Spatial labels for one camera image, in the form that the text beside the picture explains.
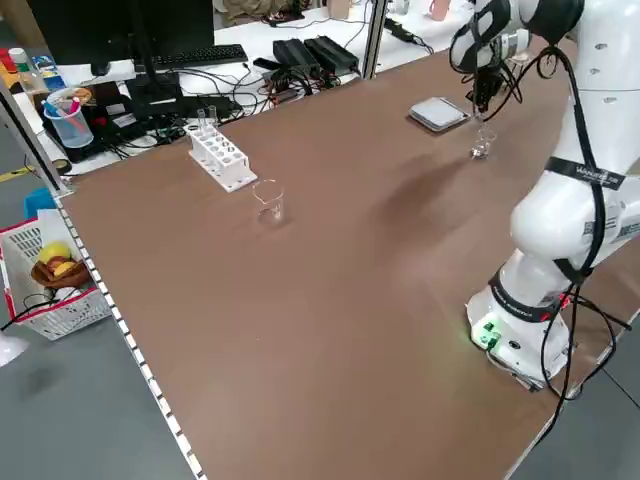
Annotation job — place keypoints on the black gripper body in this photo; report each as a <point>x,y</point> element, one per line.
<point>489,81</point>

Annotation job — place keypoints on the small glass beaker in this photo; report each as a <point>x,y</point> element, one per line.
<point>481,151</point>

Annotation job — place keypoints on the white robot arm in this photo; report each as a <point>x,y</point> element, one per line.
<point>550,220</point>

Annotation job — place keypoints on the silver digital balance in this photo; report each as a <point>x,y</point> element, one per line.
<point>435,112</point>

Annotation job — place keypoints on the large glass beaker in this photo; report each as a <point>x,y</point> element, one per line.
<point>267,210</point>

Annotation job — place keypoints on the pink cup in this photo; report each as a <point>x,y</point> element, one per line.
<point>439,10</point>

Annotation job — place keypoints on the black power adapter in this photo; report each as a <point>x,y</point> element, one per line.
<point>397,29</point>

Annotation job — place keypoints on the black power brick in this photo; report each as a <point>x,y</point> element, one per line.
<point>295,55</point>
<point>332,52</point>

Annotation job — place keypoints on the white test tube rack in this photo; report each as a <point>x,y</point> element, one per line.
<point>220,155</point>

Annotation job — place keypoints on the glass test tube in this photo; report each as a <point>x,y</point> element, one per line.
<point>213,116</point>
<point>202,120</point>

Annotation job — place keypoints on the black keyboard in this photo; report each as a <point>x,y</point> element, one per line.
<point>200,54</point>

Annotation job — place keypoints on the black monitor stand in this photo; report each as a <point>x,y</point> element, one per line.
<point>150,95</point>

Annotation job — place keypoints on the black computer monitor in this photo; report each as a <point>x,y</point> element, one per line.
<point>100,30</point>

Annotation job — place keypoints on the round wooden plate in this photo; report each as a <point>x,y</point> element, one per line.
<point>82,94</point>

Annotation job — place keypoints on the pink marker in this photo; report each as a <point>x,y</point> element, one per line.
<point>75,105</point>

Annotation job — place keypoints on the clear measuring cup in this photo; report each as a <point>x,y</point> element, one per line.
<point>70,132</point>

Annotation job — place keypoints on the black tape roll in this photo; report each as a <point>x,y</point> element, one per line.
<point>56,167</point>

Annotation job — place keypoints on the blue marker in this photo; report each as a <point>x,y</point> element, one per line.
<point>50,106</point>

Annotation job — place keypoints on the brown wooden bowl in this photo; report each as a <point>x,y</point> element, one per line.
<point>75,272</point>

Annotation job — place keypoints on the blue box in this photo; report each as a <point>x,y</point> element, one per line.
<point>40,202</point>

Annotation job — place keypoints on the yellow lemon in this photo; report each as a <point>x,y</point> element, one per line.
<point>54,251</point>

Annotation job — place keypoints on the plastic bottle white cap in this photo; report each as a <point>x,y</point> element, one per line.
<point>17,57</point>

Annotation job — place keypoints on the white plastic basket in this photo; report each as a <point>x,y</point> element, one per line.
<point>60,315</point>

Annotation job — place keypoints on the white round base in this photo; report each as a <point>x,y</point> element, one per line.
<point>10,350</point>

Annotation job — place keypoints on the aluminium frame post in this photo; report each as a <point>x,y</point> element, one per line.
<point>375,40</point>

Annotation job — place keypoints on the aluminium corner post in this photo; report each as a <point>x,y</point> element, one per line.
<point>35,145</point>

